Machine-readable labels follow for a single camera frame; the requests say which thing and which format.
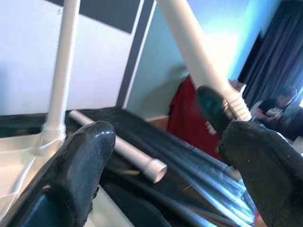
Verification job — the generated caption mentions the seated person dark shirt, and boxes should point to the seated person dark shirt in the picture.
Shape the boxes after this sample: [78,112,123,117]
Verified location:
[254,86,299,133]

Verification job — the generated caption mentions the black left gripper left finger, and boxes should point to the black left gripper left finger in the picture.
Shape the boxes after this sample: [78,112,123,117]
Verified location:
[0,121,116,227]

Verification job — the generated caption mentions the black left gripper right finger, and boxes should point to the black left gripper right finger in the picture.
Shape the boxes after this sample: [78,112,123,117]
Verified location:
[217,122,303,227]

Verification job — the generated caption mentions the dark blue curtain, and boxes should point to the dark blue curtain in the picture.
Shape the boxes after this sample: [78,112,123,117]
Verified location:
[238,0,303,100]

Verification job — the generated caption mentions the white plastic table top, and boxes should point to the white plastic table top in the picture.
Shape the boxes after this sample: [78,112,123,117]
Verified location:
[0,132,133,227]

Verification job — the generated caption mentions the white plastic table leg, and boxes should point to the white plastic table leg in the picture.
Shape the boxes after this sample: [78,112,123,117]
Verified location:
[156,0,252,122]
[68,110,168,184]
[41,0,81,157]

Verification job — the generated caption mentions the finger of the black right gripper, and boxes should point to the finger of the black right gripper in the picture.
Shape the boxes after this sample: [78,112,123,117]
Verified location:
[197,85,234,132]

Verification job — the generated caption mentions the red cloth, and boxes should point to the red cloth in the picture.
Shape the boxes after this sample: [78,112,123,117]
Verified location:
[167,77,228,164]

